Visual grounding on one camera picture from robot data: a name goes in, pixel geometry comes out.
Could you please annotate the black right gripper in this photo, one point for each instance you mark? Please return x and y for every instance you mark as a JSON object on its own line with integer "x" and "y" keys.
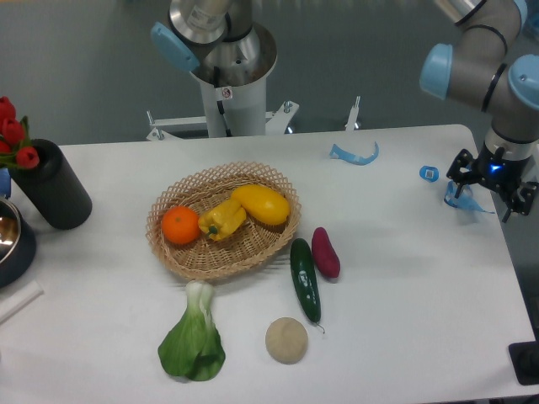
{"x": 499, "y": 167}

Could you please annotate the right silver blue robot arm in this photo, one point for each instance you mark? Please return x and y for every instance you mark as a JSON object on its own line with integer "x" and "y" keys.
{"x": 473, "y": 72}

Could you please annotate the woven wicker basket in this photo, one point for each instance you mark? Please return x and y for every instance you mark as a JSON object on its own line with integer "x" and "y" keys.
{"x": 251, "y": 245}

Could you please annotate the yellow bell pepper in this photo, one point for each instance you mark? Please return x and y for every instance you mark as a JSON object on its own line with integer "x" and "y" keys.
{"x": 222, "y": 221}

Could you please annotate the blue tape strip crumpled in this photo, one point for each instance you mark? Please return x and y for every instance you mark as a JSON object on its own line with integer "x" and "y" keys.
{"x": 465, "y": 200}

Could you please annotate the small blue tape roll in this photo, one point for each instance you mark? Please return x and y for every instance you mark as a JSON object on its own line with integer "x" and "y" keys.
{"x": 429, "y": 174}

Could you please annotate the blue tape strip curved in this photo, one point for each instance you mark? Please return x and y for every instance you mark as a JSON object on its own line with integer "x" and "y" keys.
{"x": 337, "y": 152}

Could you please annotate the black device at corner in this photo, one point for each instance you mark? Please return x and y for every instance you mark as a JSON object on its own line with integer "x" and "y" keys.
{"x": 524, "y": 358}

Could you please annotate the purple sweet potato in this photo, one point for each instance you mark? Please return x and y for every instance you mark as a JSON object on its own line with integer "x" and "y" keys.
{"x": 324, "y": 255}

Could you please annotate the dark green cucumber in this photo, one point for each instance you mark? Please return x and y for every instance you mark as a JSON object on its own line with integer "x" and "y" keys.
{"x": 305, "y": 281}

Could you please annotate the yellow mango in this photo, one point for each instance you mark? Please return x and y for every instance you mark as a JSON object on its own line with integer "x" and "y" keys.
{"x": 262, "y": 203}

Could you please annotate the orange fruit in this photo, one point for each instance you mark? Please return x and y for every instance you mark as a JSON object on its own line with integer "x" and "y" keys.
{"x": 179, "y": 225}

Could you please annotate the green bok choy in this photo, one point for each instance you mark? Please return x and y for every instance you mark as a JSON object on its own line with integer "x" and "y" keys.
{"x": 192, "y": 348}

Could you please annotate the black cylindrical vase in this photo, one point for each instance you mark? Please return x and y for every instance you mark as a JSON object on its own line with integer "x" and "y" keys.
{"x": 53, "y": 188}

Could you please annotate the white paper strip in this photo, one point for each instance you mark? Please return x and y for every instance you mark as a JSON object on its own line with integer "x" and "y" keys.
{"x": 20, "y": 299}

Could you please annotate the red artificial tulips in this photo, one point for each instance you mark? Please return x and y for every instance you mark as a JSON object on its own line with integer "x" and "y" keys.
{"x": 17, "y": 150}

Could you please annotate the dark metal bowl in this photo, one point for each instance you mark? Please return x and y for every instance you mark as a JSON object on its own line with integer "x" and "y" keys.
{"x": 18, "y": 243}

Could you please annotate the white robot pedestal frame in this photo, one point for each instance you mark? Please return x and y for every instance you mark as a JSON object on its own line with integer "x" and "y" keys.
{"x": 229, "y": 111}

